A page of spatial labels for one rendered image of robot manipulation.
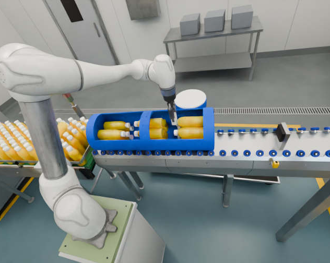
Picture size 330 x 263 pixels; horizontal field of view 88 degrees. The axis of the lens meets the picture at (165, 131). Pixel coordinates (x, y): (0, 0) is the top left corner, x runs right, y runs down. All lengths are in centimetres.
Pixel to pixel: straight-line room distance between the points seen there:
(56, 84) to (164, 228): 175
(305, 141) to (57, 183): 147
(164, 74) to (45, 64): 52
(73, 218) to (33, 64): 58
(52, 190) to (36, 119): 35
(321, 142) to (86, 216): 142
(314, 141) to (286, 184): 95
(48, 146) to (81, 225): 35
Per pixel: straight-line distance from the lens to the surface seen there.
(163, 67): 89
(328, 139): 153
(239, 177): 207
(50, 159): 89
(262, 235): 206
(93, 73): 65
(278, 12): 432
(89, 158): 157
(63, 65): 60
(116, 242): 102
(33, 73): 58
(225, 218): 204
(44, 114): 79
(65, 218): 86
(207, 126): 104
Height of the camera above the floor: 194
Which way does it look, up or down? 45 degrees down
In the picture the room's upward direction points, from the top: 15 degrees counter-clockwise
